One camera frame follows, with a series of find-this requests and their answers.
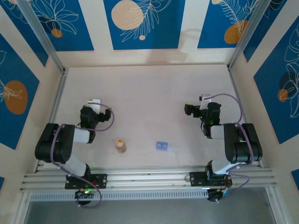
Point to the aluminium corner post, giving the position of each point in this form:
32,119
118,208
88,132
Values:
39,32
247,32

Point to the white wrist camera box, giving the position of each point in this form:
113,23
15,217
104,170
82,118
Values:
94,103
205,97

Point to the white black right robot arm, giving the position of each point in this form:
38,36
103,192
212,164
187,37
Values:
243,147

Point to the aluminium left side rail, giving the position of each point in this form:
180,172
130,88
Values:
57,102

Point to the aluminium front frame rail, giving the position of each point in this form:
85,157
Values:
149,178

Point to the aluminium right corner post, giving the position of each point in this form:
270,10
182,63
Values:
247,32

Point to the blue pill organizer box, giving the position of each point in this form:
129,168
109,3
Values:
161,145

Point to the amber pill bottle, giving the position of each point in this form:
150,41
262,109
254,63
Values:
120,145

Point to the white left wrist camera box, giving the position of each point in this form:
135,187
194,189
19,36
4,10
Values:
94,103

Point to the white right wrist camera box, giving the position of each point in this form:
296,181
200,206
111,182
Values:
205,97

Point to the blue floral wall panel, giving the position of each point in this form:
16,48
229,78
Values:
278,93
149,25
14,93
67,25
224,23

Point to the aluminium left corner post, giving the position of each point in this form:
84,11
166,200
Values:
39,32

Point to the aluminium right side rail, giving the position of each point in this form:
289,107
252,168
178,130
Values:
238,93

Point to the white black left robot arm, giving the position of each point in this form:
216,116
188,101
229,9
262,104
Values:
58,144

